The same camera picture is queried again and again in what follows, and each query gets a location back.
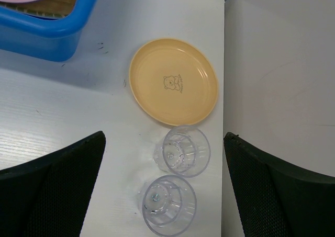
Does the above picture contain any yellow plastic plate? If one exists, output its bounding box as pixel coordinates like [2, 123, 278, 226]
[129, 38, 219, 126]

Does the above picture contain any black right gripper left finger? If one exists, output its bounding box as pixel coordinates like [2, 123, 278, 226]
[1, 131, 106, 236]

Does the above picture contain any clear plastic cup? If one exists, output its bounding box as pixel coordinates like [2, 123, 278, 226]
[136, 174, 197, 236]
[153, 125, 211, 178]

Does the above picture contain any blue plastic bin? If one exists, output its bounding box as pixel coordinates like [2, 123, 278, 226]
[1, 0, 97, 62]

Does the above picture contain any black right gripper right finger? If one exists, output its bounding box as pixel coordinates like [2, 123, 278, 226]
[224, 132, 334, 236]

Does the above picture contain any woven bamboo mat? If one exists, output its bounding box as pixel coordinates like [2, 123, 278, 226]
[1, 0, 76, 19]

